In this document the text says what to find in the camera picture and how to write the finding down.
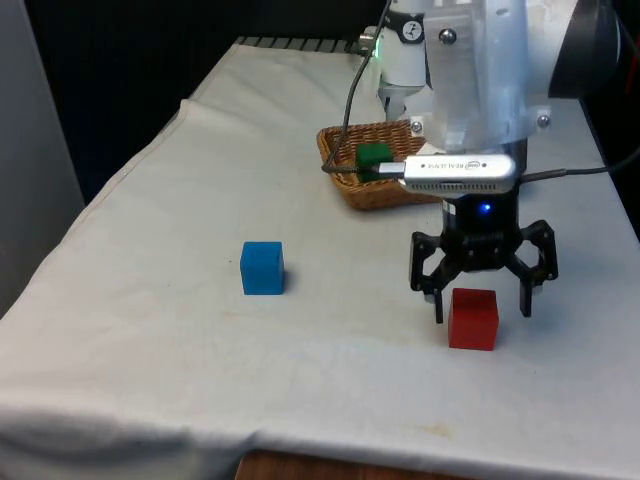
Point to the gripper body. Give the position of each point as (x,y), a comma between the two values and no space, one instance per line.
(482,235)

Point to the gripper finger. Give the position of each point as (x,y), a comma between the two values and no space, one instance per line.
(542,260)
(430,265)

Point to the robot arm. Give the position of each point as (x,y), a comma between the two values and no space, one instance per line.
(480,75)

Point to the green block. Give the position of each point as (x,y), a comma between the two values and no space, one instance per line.
(372,155)

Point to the wicker basket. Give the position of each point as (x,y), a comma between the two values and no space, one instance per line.
(370,197)

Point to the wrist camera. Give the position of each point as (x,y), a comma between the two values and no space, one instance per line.
(460,172)

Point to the blue cube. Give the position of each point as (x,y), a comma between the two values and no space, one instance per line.
(262,270)

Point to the red cube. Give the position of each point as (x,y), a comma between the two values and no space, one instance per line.
(472,322)

